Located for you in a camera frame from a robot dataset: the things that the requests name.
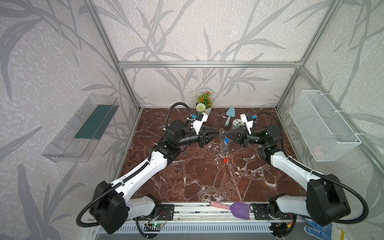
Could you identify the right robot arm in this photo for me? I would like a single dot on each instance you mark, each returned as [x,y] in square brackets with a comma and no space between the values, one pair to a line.
[325,202]

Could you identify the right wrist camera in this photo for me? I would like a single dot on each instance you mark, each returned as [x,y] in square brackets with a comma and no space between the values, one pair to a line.
[248,119]

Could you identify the purple toy shovel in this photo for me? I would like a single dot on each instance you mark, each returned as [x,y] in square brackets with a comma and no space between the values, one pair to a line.
[239,210]

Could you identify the potted artificial flowers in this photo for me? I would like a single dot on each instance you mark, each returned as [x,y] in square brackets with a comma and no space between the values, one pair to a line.
[204,102]

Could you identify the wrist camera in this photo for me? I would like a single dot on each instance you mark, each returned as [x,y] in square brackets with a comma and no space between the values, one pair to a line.
[197,121]
[248,119]

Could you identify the clear plastic wall shelf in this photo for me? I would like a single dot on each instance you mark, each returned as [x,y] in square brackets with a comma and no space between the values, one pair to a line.
[78,139]

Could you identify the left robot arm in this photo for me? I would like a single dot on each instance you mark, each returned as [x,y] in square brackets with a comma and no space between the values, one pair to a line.
[112,203]

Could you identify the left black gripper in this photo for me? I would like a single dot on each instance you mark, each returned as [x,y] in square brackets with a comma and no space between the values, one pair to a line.
[202,139]

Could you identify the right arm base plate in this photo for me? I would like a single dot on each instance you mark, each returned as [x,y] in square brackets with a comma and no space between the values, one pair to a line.
[260,212]

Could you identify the teal toy trowel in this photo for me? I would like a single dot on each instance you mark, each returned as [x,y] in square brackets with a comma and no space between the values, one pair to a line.
[230,114]

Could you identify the blue dotted work glove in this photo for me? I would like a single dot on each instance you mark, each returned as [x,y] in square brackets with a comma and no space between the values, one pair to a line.
[328,232]

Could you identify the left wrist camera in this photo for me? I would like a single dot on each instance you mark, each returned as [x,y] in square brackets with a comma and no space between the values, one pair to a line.
[197,121]

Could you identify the green circuit board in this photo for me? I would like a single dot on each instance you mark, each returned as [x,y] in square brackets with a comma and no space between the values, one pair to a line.
[154,226]

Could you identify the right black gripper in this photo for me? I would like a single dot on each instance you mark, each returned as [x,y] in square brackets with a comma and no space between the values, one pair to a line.
[244,139]

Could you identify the white wire basket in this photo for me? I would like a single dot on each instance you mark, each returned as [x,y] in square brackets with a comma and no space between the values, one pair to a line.
[326,133]

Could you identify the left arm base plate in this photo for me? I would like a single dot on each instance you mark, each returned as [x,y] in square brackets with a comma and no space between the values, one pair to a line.
[163,212]

